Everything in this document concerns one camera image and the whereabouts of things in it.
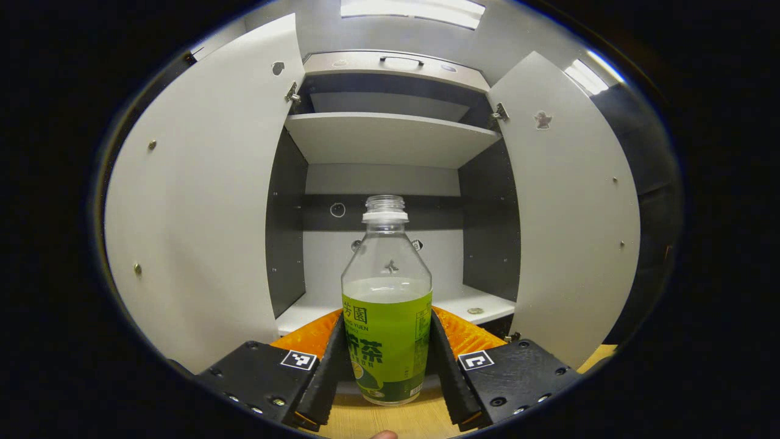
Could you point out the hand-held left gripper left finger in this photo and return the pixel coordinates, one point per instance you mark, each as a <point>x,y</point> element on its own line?
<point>326,384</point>

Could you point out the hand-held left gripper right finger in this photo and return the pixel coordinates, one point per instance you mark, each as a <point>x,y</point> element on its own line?
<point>454,390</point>

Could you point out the green label plastic bottle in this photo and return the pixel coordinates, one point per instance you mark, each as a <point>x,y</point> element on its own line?
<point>387,341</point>

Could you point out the white and grey cabinet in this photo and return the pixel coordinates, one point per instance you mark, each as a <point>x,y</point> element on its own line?
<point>286,244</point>

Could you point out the white cabinet door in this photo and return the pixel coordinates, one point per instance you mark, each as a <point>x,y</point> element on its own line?
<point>201,201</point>
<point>573,231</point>

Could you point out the white cabinet shelf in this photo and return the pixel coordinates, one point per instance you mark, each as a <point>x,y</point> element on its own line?
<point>390,140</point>
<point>390,105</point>
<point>493,303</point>

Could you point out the white cabinet drawer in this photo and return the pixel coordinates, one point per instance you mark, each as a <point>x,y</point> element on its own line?
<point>365,68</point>

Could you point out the ceiling light panel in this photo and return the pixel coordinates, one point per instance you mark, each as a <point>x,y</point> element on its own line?
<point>414,9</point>
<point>585,76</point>

